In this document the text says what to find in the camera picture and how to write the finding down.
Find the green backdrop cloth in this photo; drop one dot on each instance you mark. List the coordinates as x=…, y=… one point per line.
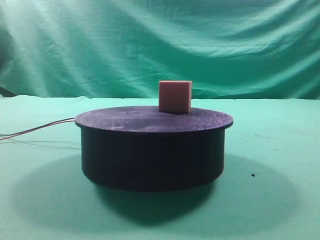
x=229, y=49

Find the pink cube block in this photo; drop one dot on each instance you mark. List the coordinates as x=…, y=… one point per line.
x=174, y=96

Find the black round turntable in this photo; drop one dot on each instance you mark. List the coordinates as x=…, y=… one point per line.
x=140, y=149

